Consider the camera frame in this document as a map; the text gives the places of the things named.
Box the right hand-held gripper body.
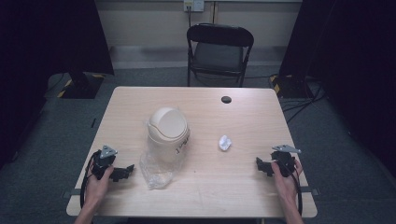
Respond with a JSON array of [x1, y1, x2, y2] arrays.
[[270, 144, 303, 178]]

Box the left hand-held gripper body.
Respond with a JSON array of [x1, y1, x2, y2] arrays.
[[92, 144, 119, 181]]

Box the white paper ball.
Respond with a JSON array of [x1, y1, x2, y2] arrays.
[[218, 133, 233, 152]]

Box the beige swing-lid trash bin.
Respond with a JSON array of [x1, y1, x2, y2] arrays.
[[147, 106, 191, 164]]

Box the person's right hand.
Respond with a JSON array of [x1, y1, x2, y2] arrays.
[[270, 159, 304, 203]]

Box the person's left hand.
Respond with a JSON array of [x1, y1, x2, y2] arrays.
[[84, 164, 115, 207]]

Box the clear plastic bag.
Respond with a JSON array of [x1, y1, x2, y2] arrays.
[[138, 119, 189, 191]]

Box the black stand base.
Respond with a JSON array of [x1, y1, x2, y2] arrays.
[[56, 69, 106, 100], [269, 74, 314, 100]]

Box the black folding chair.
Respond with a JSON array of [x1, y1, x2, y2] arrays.
[[186, 22, 255, 89]]

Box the black curtain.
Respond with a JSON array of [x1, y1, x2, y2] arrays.
[[277, 0, 396, 180], [0, 0, 115, 171]]

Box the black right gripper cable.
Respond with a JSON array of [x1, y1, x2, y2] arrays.
[[279, 161, 304, 217]]

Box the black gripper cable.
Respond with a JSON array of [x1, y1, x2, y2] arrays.
[[79, 150, 101, 210], [279, 161, 304, 217]]

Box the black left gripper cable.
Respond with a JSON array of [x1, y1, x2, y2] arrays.
[[79, 150, 101, 210]]

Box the black floor cables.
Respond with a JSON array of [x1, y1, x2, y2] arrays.
[[269, 73, 327, 124]]

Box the white wall outlet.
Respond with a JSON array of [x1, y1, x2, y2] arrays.
[[183, 0, 205, 13]]

